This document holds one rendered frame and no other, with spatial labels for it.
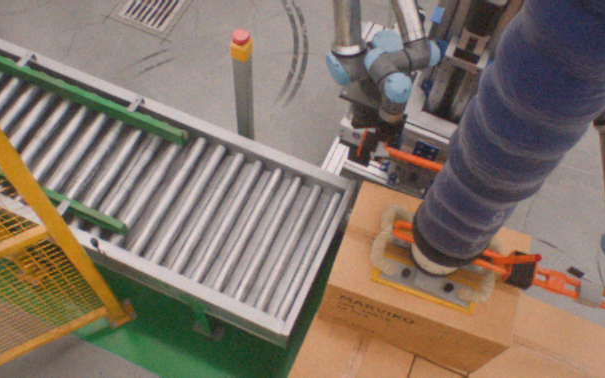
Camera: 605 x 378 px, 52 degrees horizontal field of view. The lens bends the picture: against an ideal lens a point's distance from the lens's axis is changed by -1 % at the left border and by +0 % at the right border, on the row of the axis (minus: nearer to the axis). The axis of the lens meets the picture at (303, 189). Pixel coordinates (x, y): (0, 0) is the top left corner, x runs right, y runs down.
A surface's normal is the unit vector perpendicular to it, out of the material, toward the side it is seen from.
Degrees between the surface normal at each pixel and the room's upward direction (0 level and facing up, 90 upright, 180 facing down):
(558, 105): 84
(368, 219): 1
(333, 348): 0
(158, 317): 0
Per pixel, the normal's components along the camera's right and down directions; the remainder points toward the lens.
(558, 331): 0.05, -0.46
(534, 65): -0.76, 0.44
